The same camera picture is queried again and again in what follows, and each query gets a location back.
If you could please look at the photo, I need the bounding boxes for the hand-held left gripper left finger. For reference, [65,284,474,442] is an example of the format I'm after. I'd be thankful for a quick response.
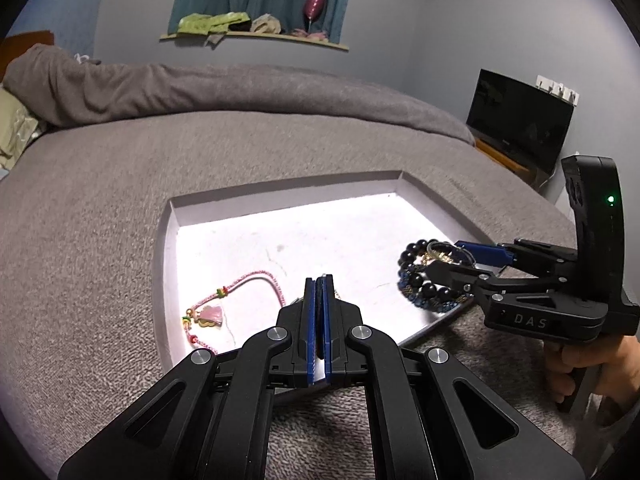
[57,275,322,480]

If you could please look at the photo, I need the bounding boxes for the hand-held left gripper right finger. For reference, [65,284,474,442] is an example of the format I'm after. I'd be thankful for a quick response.
[320,273,586,480]

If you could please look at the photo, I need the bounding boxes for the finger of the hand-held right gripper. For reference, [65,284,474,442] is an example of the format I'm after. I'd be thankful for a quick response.
[426,259,503,308]
[454,239,582,282]

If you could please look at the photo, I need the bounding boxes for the blue bead bracelet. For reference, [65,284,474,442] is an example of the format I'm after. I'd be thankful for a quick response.
[400,272,473,315]

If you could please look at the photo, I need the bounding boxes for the large black bead bracelet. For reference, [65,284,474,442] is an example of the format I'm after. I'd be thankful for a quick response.
[398,241,473,311]

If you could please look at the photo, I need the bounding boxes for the shallow grey cardboard box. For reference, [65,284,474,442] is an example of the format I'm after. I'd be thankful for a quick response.
[152,170,501,407]

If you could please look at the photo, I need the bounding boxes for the pink cord necklace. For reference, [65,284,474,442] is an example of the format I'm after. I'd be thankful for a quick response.
[181,270,289,357]

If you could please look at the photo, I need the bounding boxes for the person's right hand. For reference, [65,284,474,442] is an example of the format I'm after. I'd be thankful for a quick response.
[543,332,640,412]

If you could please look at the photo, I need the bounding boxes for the wooden television stand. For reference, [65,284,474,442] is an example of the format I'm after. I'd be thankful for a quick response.
[472,137,545,182]

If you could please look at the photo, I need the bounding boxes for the black television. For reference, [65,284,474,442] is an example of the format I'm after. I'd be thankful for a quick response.
[465,68,575,175]

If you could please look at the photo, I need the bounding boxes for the folded grey duvet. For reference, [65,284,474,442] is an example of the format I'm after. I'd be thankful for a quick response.
[2,44,476,148]

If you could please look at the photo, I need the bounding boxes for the wooden windowsill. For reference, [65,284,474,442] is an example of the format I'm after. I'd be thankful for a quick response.
[159,30,350,53]

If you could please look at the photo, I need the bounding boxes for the beige cloth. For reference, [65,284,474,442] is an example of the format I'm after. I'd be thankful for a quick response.
[250,14,284,36]

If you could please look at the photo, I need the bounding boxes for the pink balloon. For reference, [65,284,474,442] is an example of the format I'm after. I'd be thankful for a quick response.
[303,0,325,34]

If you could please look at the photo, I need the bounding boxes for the green cloth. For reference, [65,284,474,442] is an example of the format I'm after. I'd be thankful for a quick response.
[177,10,251,37]

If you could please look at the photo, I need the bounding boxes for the olive green pillow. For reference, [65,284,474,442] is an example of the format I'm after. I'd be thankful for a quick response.
[0,85,45,172]

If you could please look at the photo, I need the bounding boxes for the wooden headboard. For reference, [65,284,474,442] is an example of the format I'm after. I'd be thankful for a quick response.
[0,30,56,83]

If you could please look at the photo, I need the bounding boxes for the white wall hooks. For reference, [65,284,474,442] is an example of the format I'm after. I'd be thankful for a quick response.
[535,74,581,105]

